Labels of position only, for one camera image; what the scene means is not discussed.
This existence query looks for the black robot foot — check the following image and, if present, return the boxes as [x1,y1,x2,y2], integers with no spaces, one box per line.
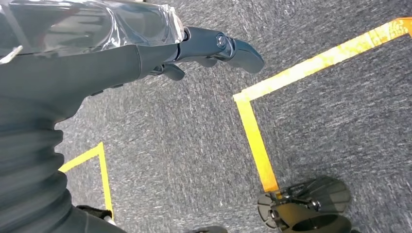
[257,176,353,233]

